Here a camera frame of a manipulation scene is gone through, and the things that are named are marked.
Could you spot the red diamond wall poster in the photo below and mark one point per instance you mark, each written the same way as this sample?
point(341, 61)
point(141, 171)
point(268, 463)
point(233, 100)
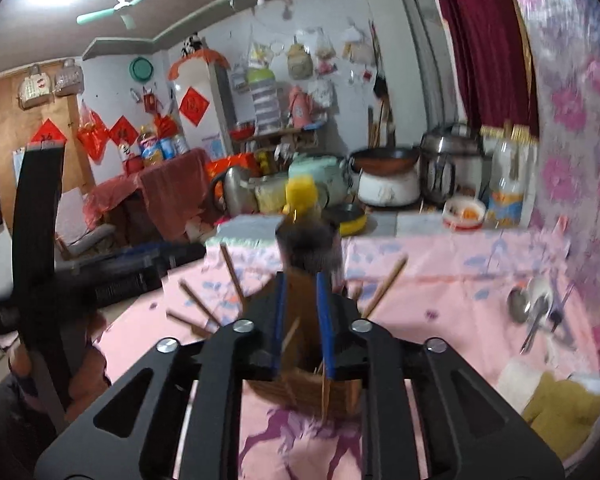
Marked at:
point(124, 131)

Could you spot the black pressure cooker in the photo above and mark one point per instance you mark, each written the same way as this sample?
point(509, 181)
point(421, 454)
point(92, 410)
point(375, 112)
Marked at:
point(450, 165)

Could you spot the maroon curtain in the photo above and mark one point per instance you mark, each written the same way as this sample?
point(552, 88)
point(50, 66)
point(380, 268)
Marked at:
point(480, 35)

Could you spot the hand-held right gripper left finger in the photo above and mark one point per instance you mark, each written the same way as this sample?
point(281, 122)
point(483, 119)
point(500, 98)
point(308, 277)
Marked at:
point(281, 330)

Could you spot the wooden utensil holder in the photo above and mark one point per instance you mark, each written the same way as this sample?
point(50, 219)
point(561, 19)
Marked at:
point(302, 310)

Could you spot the white ceramic spoon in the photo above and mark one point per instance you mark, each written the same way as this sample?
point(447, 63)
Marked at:
point(539, 290)

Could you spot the clear cooking oil bottle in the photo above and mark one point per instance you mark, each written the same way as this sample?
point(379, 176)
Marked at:
point(505, 180)

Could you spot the orange cloth cover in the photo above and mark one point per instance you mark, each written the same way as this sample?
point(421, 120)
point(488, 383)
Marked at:
point(205, 55)

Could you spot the beige hanging pouch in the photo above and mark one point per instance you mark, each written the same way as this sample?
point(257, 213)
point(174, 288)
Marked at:
point(299, 62)

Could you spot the grey table cover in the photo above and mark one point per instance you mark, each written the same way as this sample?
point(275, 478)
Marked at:
point(405, 222)

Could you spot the red diamond fridge poster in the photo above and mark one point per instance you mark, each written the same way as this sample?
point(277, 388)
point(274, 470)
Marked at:
point(194, 106)

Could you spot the person's left hand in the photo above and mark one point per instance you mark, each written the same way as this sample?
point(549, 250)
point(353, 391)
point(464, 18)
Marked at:
point(90, 355)

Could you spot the light green rice cooker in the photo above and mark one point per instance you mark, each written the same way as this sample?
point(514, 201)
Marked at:
point(325, 170)

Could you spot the white refrigerator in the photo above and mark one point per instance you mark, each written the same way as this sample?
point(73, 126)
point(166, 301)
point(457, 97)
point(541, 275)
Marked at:
point(195, 72)

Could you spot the yellow oil bottle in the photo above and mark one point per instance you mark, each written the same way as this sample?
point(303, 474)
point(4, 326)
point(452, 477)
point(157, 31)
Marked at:
point(151, 150)

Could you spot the metal spoons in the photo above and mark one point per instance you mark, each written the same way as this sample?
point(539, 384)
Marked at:
point(532, 330)

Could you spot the white red bowl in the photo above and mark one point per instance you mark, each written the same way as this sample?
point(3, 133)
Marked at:
point(462, 212)

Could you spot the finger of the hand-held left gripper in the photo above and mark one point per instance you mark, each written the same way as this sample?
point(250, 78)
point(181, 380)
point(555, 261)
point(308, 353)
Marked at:
point(130, 285)
point(145, 257)

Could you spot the dark soy sauce bottle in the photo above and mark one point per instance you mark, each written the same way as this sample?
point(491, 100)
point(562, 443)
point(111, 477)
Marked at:
point(305, 240)

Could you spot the floral plastic sheet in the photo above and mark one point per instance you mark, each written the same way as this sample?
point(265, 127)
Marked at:
point(575, 110)

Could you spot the bamboo chopstick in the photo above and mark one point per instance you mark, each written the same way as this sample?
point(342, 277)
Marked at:
point(387, 280)
point(230, 270)
point(195, 297)

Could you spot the woven handbag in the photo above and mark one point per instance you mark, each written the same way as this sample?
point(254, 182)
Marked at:
point(68, 79)
point(34, 87)

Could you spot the metal spoon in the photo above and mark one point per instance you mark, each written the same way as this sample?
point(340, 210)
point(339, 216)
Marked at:
point(517, 305)

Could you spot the green round plate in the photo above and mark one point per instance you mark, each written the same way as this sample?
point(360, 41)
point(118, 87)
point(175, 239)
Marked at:
point(141, 69)

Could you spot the stacked container green lid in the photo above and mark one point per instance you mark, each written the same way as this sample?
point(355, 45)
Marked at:
point(262, 105)

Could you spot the copper frying pan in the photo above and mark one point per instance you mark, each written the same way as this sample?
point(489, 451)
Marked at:
point(385, 160)

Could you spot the red covered side table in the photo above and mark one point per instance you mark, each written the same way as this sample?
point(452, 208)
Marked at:
point(175, 185)

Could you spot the wooden door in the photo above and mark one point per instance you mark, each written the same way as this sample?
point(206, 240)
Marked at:
point(5, 125)

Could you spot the red diamond door poster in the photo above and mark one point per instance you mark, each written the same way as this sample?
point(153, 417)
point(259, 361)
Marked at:
point(47, 132)

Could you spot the black white plush toy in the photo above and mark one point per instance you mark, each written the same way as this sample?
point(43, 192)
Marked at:
point(192, 45)

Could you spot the yellow-green cloth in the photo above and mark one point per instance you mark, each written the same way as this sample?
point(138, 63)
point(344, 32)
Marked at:
point(555, 400)

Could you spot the pink printed tablecloth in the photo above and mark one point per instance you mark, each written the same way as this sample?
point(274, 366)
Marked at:
point(455, 360)

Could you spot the pale yellow cooking pot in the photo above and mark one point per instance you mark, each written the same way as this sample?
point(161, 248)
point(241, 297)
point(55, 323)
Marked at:
point(270, 195)

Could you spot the red steel basin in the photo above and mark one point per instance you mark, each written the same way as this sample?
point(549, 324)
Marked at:
point(242, 131)

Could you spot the orange gift box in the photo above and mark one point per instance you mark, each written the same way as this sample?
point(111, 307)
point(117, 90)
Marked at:
point(230, 162)

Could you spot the yellow frying pan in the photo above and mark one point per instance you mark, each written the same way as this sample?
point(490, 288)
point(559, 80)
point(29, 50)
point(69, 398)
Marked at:
point(352, 222)

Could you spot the red plastic bags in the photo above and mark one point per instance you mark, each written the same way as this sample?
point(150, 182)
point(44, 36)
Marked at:
point(92, 135)

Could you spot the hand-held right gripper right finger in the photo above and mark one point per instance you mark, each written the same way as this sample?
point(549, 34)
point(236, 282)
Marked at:
point(325, 330)

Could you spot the wooden armchair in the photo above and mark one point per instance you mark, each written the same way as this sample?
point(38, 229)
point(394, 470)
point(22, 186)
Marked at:
point(80, 225)

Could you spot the steel electric kettle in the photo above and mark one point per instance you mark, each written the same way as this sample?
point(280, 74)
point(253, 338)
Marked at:
point(237, 190)

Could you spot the grey curtain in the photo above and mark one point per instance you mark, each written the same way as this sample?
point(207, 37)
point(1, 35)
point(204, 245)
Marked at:
point(420, 35)

